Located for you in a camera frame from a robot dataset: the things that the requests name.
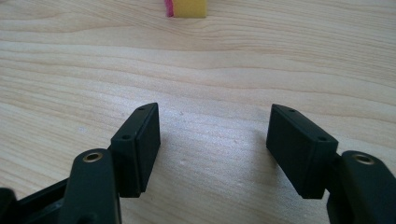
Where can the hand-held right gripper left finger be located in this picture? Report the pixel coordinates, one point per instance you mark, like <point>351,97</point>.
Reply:
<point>137,155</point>

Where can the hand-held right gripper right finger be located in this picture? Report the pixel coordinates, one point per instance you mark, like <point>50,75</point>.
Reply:
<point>302,155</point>

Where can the yellow and pink sponge block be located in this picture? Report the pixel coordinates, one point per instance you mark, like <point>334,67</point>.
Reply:
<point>188,8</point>

